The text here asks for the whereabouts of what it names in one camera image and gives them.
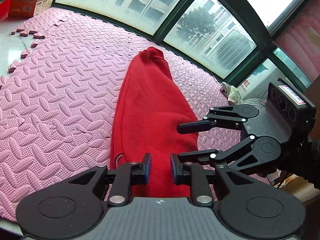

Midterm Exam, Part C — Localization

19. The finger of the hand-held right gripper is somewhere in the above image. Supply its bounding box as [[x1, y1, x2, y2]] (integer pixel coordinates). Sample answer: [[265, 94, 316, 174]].
[[177, 106, 247, 134], [178, 135, 257, 169]]

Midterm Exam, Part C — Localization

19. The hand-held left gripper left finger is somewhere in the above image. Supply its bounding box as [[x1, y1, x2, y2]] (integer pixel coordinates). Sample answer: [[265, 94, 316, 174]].
[[67, 152, 153, 207]]

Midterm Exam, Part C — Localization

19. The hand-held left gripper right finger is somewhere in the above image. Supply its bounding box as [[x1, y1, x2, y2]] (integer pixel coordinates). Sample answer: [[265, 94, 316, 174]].
[[170, 154, 253, 207]]

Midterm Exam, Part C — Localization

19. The red knit garment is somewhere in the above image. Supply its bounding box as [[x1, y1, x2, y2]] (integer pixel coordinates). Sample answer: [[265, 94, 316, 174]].
[[110, 46, 199, 198]]

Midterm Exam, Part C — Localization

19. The striped folded shirt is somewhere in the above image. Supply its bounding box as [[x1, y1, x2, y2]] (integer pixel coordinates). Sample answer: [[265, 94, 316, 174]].
[[244, 97, 269, 110]]

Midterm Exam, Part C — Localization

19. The white box with cartoon print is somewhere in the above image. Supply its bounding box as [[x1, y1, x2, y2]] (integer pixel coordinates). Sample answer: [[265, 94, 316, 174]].
[[240, 59, 280, 100]]

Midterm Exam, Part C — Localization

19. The crumpled white rag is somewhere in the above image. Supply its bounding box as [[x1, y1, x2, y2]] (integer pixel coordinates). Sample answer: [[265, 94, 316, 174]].
[[229, 85, 247, 105]]

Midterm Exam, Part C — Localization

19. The small white patterned cloth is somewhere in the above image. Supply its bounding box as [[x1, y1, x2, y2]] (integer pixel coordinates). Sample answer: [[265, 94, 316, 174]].
[[220, 81, 234, 97]]

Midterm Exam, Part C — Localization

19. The white louvred outdoor unit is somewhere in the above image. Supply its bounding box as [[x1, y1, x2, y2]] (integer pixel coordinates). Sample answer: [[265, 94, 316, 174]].
[[206, 27, 257, 72]]

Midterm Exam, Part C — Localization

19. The pink curtain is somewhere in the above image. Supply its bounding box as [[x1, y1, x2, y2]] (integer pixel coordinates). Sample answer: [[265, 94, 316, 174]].
[[274, 0, 320, 80]]

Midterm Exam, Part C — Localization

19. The green tree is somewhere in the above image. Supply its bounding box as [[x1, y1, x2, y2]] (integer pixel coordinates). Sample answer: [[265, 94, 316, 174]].
[[176, 6, 217, 48]]

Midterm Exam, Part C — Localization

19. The pink foam floor mat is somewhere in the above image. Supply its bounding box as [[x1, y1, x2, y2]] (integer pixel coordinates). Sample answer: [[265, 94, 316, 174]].
[[0, 7, 275, 220]]

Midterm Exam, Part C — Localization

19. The red plastic stool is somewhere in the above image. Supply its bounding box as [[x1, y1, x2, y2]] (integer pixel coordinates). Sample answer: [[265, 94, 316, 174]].
[[0, 0, 18, 22]]

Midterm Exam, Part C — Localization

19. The green window frame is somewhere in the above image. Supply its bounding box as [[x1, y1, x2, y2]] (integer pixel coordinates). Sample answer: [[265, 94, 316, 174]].
[[54, 0, 315, 93]]

